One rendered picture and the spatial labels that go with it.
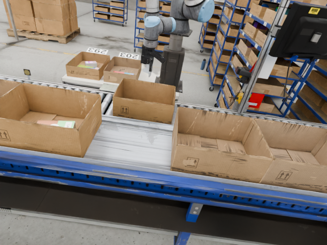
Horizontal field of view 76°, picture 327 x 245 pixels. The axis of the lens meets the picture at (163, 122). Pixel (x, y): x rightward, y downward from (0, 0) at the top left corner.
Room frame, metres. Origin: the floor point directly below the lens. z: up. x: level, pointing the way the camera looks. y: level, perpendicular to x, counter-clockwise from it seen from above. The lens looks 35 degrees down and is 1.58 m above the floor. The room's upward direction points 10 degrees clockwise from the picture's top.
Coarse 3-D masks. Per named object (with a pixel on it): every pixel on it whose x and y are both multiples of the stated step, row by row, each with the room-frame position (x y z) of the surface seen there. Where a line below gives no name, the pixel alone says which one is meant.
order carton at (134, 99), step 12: (120, 84) 1.32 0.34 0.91; (132, 84) 1.41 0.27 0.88; (144, 84) 1.42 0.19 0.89; (156, 84) 1.42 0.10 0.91; (120, 96) 1.33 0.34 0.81; (132, 96) 1.41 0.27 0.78; (144, 96) 1.42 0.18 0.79; (156, 96) 1.42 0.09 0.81; (168, 96) 1.42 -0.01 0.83; (120, 108) 1.13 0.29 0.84; (132, 108) 1.13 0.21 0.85; (144, 108) 1.13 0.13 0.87; (156, 108) 1.13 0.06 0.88; (168, 108) 1.13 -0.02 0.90; (144, 120) 1.13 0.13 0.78; (156, 120) 1.13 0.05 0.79; (168, 120) 1.13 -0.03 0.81
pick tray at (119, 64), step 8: (112, 64) 1.95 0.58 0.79; (120, 64) 2.01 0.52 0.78; (128, 64) 2.02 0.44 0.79; (136, 64) 2.02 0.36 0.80; (104, 72) 1.63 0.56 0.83; (112, 72) 1.64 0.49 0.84; (128, 72) 1.89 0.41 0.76; (136, 72) 1.92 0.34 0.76; (104, 80) 1.63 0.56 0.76; (112, 80) 1.64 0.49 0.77; (120, 80) 1.64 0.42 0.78
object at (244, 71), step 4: (236, 68) 1.57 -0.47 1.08; (240, 68) 1.55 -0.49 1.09; (244, 68) 1.56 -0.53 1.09; (236, 72) 1.53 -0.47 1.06; (240, 72) 1.53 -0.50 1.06; (244, 72) 1.53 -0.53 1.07; (248, 72) 1.53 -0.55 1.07; (240, 76) 1.55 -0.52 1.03; (244, 76) 1.54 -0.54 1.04; (248, 76) 1.53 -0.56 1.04; (240, 80) 1.54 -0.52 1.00; (244, 80) 1.54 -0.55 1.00
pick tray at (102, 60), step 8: (80, 56) 1.95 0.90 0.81; (88, 56) 2.00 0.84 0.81; (96, 56) 2.01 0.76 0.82; (104, 56) 2.01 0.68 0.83; (72, 64) 1.75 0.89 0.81; (80, 64) 1.89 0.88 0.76; (104, 64) 1.79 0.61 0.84; (72, 72) 1.62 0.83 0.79; (80, 72) 1.63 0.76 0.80; (88, 72) 1.63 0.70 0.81; (96, 72) 1.63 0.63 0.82
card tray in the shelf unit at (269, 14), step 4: (268, 8) 2.33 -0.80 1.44; (268, 12) 2.28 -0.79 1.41; (272, 12) 2.18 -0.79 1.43; (264, 16) 2.35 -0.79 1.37; (268, 16) 2.25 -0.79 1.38; (272, 16) 2.14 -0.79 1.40; (284, 16) 1.97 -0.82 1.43; (268, 20) 2.21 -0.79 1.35; (272, 20) 2.11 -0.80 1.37; (284, 20) 1.97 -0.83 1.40; (280, 24) 1.97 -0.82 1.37
